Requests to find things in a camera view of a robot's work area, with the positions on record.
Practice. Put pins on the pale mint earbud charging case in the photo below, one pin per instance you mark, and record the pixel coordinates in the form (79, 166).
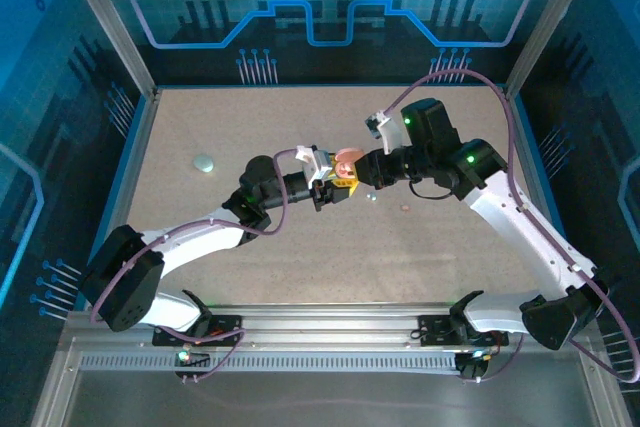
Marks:
(203, 163)

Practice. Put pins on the aluminium frame post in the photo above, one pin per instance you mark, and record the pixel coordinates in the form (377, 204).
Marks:
(547, 22)
(112, 22)

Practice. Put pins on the pink earbud charging case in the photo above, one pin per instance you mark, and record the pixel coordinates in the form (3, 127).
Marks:
(348, 154)

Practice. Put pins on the aluminium side rail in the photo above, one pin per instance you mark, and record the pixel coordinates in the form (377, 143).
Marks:
(131, 172)
(529, 157)

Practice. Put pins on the grey metal shelf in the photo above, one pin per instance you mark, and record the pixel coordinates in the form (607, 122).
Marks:
(325, 402)

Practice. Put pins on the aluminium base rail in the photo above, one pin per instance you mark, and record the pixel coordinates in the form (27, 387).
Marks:
(325, 319)

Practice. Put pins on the small black controller board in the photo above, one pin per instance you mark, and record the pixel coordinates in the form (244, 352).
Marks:
(470, 364)
(197, 361)

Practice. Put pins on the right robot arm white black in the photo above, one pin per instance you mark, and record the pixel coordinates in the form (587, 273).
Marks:
(520, 237)

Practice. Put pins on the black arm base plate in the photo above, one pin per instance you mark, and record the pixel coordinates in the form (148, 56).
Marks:
(222, 323)
(435, 329)

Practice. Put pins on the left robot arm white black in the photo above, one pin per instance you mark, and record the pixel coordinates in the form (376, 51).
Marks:
(200, 242)

